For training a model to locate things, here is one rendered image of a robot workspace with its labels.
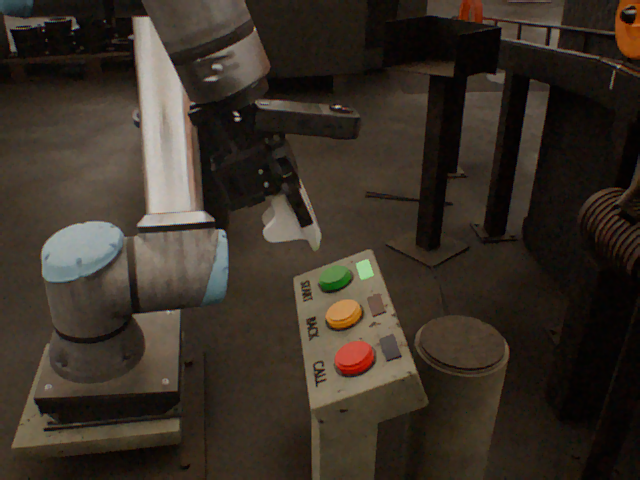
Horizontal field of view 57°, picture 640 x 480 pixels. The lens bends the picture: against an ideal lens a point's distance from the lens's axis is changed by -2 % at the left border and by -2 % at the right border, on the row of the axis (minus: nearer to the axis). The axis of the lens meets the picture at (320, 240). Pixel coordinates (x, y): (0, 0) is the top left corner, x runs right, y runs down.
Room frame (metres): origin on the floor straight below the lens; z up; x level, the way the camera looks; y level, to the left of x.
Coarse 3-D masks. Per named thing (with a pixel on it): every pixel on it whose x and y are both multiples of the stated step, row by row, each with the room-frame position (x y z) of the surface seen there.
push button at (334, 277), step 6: (324, 270) 0.64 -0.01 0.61; (330, 270) 0.63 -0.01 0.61; (336, 270) 0.63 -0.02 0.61; (342, 270) 0.62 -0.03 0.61; (348, 270) 0.62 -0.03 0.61; (324, 276) 0.62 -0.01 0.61; (330, 276) 0.62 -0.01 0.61; (336, 276) 0.62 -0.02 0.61; (342, 276) 0.61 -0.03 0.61; (348, 276) 0.61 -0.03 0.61; (324, 282) 0.61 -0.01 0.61; (330, 282) 0.61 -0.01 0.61; (336, 282) 0.61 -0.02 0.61; (342, 282) 0.61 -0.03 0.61; (324, 288) 0.61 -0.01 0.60; (330, 288) 0.60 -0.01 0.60; (336, 288) 0.60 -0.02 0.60
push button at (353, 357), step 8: (352, 344) 0.49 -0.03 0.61; (360, 344) 0.48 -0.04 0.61; (368, 344) 0.48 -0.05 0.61; (344, 352) 0.48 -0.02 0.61; (352, 352) 0.47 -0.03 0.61; (360, 352) 0.47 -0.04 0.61; (368, 352) 0.47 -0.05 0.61; (336, 360) 0.47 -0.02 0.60; (344, 360) 0.47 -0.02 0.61; (352, 360) 0.46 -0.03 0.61; (360, 360) 0.46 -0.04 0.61; (368, 360) 0.46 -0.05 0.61; (344, 368) 0.46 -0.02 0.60; (352, 368) 0.46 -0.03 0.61; (360, 368) 0.46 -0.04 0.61
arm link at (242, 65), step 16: (256, 32) 0.61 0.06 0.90; (240, 48) 0.58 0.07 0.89; (256, 48) 0.59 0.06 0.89; (192, 64) 0.57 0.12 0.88; (208, 64) 0.57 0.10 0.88; (224, 64) 0.57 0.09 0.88; (240, 64) 0.57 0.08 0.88; (256, 64) 0.59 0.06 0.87; (192, 80) 0.57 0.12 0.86; (208, 80) 0.57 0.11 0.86; (224, 80) 0.57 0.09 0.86; (240, 80) 0.57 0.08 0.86; (256, 80) 0.58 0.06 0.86; (192, 96) 0.58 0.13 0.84; (208, 96) 0.57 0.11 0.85; (224, 96) 0.57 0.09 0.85
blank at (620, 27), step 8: (624, 0) 1.36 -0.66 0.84; (632, 0) 1.33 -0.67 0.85; (616, 16) 1.38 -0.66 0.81; (616, 24) 1.37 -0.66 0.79; (624, 24) 1.34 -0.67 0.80; (616, 32) 1.36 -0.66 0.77; (624, 32) 1.33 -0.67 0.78; (632, 32) 1.32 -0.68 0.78; (616, 40) 1.36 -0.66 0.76; (624, 40) 1.33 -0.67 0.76; (632, 40) 1.30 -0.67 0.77; (624, 48) 1.32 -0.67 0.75; (632, 48) 1.29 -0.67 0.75; (632, 56) 1.29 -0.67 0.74
